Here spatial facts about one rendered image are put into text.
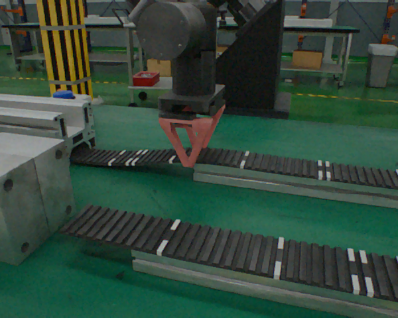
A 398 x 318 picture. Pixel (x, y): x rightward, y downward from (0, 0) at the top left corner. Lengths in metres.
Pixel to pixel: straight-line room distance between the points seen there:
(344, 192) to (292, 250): 0.18
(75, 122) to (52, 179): 0.22
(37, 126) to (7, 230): 0.24
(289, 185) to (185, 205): 0.14
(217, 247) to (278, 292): 0.06
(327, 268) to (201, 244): 0.11
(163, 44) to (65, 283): 0.25
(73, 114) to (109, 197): 0.19
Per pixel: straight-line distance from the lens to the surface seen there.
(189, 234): 0.32
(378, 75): 5.37
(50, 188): 0.39
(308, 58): 5.21
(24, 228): 0.37
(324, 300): 0.31
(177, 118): 0.42
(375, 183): 0.46
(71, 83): 3.76
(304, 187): 0.47
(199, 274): 0.31
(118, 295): 0.32
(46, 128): 0.55
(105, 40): 9.19
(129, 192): 0.46
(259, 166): 0.45
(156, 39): 0.36
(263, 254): 0.31
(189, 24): 0.35
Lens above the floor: 1.01
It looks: 24 degrees down
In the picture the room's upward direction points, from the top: straight up
